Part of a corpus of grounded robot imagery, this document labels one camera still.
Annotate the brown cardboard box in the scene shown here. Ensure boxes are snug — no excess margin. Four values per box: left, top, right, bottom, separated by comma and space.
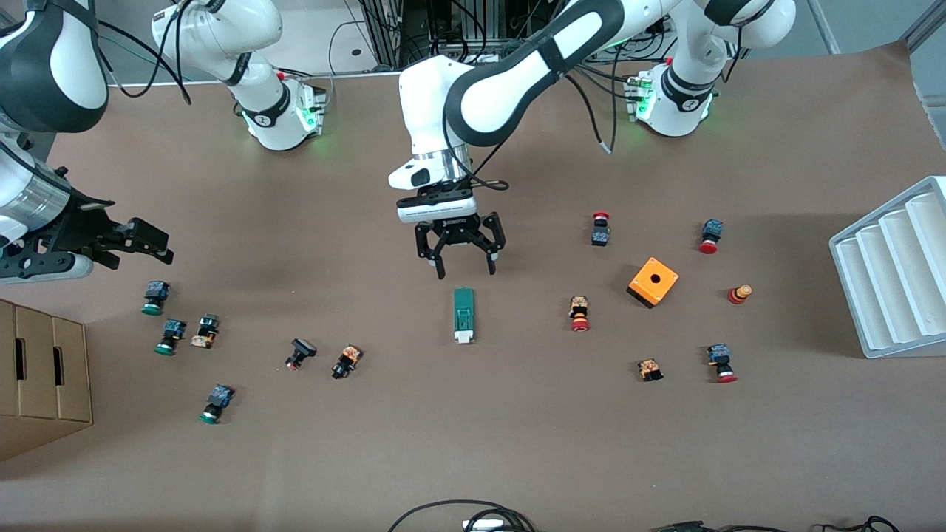
0, 299, 94, 463

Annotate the black holder orange contact block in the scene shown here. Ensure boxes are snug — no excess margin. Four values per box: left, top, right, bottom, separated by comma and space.
190, 314, 221, 349

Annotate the black looped cable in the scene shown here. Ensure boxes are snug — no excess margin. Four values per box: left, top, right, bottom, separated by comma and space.
387, 499, 536, 532

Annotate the green push button blue block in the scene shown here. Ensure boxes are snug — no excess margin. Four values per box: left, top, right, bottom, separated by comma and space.
141, 280, 171, 317
198, 383, 236, 426
154, 318, 187, 357

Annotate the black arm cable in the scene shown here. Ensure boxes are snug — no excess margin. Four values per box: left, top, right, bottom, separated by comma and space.
458, 63, 625, 194
92, 0, 194, 104

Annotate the teal cable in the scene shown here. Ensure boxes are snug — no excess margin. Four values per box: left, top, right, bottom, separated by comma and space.
96, 31, 194, 82

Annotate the orange button enclosure box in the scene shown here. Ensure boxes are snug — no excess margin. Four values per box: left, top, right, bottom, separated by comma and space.
627, 256, 680, 310

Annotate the white grey compartment tray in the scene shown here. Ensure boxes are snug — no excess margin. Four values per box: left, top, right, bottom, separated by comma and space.
828, 175, 946, 360

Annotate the aluminium equipment rack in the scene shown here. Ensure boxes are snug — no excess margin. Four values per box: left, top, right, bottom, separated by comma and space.
358, 0, 577, 67

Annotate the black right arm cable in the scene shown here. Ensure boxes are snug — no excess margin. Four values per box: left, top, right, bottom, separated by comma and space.
92, 0, 194, 104

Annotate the black push button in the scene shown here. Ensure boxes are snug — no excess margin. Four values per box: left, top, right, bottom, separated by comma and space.
285, 338, 318, 371

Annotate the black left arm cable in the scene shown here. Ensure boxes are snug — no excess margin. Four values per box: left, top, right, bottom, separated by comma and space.
458, 63, 625, 194

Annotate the coiled black cable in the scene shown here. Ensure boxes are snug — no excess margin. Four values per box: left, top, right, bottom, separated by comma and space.
431, 31, 472, 60

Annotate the black cable bundle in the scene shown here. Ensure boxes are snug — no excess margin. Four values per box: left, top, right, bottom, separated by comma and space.
653, 515, 902, 532

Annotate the black button orange contact block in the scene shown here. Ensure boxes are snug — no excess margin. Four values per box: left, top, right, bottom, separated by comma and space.
330, 344, 364, 381

